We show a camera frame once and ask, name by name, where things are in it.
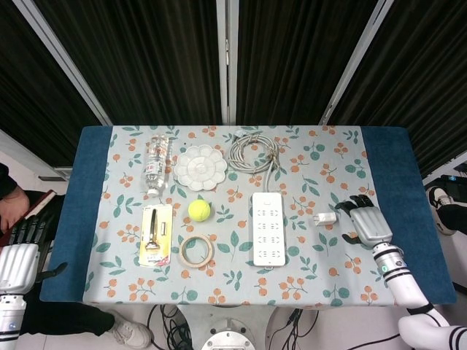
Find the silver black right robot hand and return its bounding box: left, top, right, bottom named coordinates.
left=334, top=195, right=394, bottom=251

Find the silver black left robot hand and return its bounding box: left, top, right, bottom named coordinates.
left=0, top=213, right=69, bottom=295

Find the small white plug adapter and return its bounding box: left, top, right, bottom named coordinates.
left=312, top=212, right=337, bottom=227

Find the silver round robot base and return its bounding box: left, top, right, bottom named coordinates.
left=200, top=316, right=256, bottom=350

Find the floral grey tablecloth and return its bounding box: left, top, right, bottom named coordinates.
left=82, top=125, right=402, bottom=306

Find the white power strip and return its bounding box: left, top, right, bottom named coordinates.
left=251, top=192, right=285, bottom=271

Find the dark red book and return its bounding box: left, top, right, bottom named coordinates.
left=0, top=189, right=58, bottom=241

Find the black and white sneaker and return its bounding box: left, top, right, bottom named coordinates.
left=425, top=184, right=458, bottom=235

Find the bystander in black clothes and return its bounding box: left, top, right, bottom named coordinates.
left=0, top=162, right=117, bottom=338

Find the blue table cover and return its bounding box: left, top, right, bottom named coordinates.
left=39, top=125, right=457, bottom=304

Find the black trouser leg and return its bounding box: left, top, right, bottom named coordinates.
left=436, top=203, right=467, bottom=235

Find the black device with blue light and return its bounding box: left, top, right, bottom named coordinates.
left=439, top=174, right=467, bottom=200

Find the razor in yellow blister pack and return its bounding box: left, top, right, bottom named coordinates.
left=139, top=203, right=173, bottom=268

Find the black curtain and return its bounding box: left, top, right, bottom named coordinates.
left=236, top=0, right=380, bottom=125
left=32, top=0, right=223, bottom=125
left=0, top=0, right=105, bottom=168
left=327, top=0, right=467, bottom=178

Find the yellow tennis ball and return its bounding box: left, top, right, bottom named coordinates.
left=188, top=199, right=212, bottom=222

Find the clear plastic water bottle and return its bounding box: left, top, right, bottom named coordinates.
left=141, top=133, right=173, bottom=196

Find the beige tape roll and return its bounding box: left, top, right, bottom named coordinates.
left=178, top=235, right=215, bottom=268

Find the white flower-shaped paint palette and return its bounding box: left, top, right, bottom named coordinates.
left=173, top=144, right=229, bottom=191

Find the grey metal frame rail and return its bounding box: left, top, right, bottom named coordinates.
left=421, top=148, right=467, bottom=185
left=0, top=129, right=74, bottom=182

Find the black floor cable bundle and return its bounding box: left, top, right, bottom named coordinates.
left=268, top=308, right=319, bottom=343
left=145, top=304, right=200, bottom=350

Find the grey cable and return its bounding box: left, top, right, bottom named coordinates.
left=228, top=131, right=282, bottom=194

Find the grey metal frame post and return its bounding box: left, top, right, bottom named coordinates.
left=14, top=0, right=112, bottom=127
left=216, top=0, right=239, bottom=125
left=319, top=0, right=395, bottom=125

